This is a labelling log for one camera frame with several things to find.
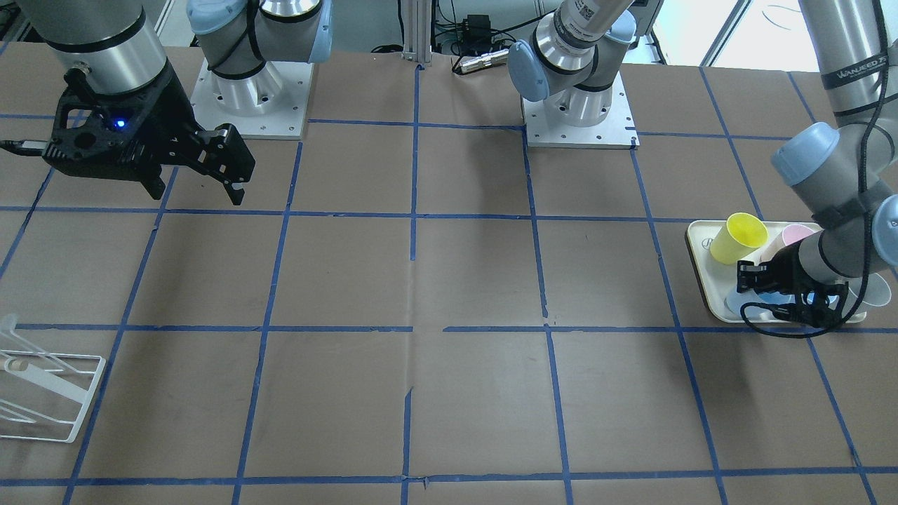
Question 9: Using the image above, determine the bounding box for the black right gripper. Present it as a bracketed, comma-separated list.
[42, 62, 256, 206]

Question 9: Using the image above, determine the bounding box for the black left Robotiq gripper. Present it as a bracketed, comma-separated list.
[737, 242, 846, 309]

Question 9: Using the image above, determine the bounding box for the light blue cup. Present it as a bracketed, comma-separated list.
[724, 288, 796, 322]

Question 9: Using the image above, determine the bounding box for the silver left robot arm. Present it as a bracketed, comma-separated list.
[508, 1, 896, 328]

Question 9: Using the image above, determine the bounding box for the cream plastic cup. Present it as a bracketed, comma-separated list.
[843, 273, 892, 314]

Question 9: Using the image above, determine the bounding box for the pink plastic cup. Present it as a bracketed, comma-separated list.
[759, 223, 817, 262]

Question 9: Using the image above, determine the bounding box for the yellow plastic cup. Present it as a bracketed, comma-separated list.
[709, 212, 768, 265]

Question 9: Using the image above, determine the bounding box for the beige plastic tray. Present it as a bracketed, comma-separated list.
[686, 220, 821, 324]

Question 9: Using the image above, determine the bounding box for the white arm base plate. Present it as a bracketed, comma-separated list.
[521, 74, 641, 149]
[190, 62, 316, 140]

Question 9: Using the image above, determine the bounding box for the white wire cup rack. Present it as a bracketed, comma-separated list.
[1, 314, 107, 444]

